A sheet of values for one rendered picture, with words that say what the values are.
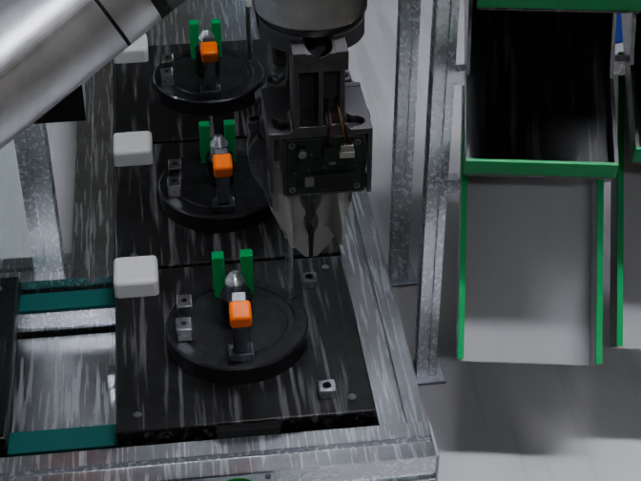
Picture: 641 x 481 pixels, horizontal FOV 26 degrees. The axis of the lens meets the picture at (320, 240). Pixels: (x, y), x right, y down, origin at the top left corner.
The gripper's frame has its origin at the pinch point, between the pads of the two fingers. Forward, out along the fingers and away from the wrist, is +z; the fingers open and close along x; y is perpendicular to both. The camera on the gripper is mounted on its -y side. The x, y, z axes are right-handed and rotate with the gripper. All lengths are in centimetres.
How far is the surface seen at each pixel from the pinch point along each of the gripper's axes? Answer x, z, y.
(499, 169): 17.9, 3.5, -12.2
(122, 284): -16.1, 24.6, -27.1
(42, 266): -24.5, 26.5, -33.6
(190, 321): -9.5, 22.8, -18.3
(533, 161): 20.7, 2.4, -11.4
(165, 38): -10, 32, -92
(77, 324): -21.3, 31.2, -29.4
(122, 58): -16, 26, -76
